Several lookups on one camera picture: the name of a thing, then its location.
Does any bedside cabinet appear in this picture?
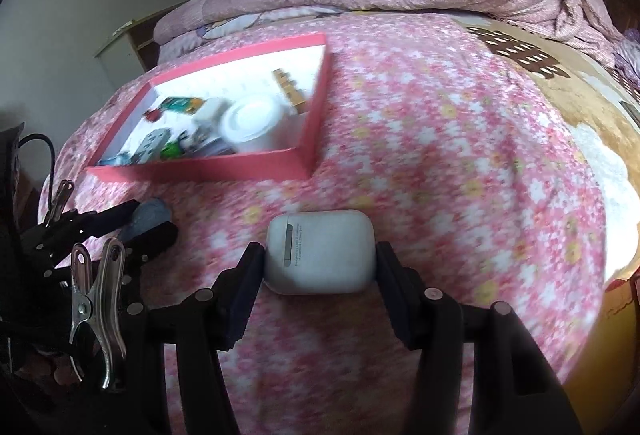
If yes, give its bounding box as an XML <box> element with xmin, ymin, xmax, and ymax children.
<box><xmin>95</xmin><ymin>2</ymin><xmax>186</xmax><ymax>88</ymax></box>

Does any black cable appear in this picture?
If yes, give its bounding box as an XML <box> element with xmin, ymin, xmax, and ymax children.
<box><xmin>17</xmin><ymin>134</ymin><xmax>58</xmax><ymax>186</ymax></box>

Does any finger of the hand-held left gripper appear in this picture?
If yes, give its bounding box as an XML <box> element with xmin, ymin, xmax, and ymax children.
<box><xmin>47</xmin><ymin>222</ymin><xmax>180</xmax><ymax>288</ymax></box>
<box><xmin>22</xmin><ymin>197</ymin><xmax>172</xmax><ymax>256</ymax></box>

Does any white jar with orange label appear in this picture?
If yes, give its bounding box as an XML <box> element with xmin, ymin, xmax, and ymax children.
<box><xmin>218</xmin><ymin>95</ymin><xmax>296</xmax><ymax>154</ymax></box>

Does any metal spring clip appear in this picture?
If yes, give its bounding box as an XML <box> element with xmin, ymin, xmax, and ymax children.
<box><xmin>42</xmin><ymin>180</ymin><xmax>76</xmax><ymax>226</ymax></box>
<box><xmin>69</xmin><ymin>237</ymin><xmax>128</xmax><ymax>391</ymax></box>

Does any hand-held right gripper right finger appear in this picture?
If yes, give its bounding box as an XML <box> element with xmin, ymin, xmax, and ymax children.
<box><xmin>375</xmin><ymin>241</ymin><xmax>583</xmax><ymax>435</ymax></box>

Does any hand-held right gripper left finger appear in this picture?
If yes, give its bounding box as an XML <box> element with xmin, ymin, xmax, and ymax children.
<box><xmin>127</xmin><ymin>242</ymin><xmax>266</xmax><ymax>435</ymax></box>

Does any wooden block toy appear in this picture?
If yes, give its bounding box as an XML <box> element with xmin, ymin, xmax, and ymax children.
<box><xmin>271</xmin><ymin>69</ymin><xmax>310</xmax><ymax>114</ymax></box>

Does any small teal packet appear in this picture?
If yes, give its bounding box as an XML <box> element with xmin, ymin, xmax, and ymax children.
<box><xmin>159</xmin><ymin>96</ymin><xmax>206</xmax><ymax>114</ymax></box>

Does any pink floral bed sheet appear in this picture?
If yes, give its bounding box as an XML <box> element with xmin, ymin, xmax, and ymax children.
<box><xmin>37</xmin><ymin>10</ymin><xmax>621</xmax><ymax>435</ymax></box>

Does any small printed box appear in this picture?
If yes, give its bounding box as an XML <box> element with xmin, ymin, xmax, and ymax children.
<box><xmin>182</xmin><ymin>127</ymin><xmax>236</xmax><ymax>158</ymax></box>

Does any white earbud case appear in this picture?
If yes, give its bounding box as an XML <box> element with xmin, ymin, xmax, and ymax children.
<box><xmin>264</xmin><ymin>210</ymin><xmax>377</xmax><ymax>296</ymax></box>

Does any red cardboard box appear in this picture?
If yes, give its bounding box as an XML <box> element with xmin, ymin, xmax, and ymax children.
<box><xmin>86</xmin><ymin>33</ymin><xmax>335</xmax><ymax>182</ymax></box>

